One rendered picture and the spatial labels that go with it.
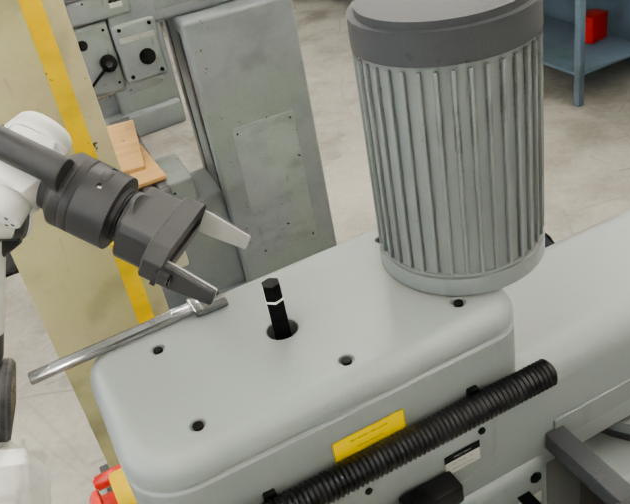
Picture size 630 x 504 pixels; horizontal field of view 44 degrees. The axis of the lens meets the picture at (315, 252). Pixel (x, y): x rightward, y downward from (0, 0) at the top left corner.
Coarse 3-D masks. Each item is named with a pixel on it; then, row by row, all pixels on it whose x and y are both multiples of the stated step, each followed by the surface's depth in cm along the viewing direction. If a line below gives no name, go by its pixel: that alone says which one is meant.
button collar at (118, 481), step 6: (120, 468) 91; (114, 474) 89; (120, 474) 89; (114, 480) 88; (120, 480) 88; (126, 480) 88; (114, 486) 88; (120, 486) 88; (126, 486) 88; (114, 492) 88; (120, 492) 88; (126, 492) 88; (120, 498) 87; (126, 498) 87; (132, 498) 88
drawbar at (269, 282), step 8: (264, 280) 87; (272, 280) 86; (264, 288) 86; (272, 288) 85; (280, 288) 86; (272, 296) 86; (280, 296) 87; (280, 304) 87; (272, 312) 87; (280, 312) 87; (272, 320) 88; (280, 320) 88; (280, 328) 88; (288, 328) 89; (280, 336) 89; (288, 336) 90
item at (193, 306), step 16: (192, 304) 96; (224, 304) 95; (160, 320) 94; (176, 320) 94; (112, 336) 93; (128, 336) 92; (80, 352) 91; (96, 352) 91; (48, 368) 90; (64, 368) 90; (32, 384) 89
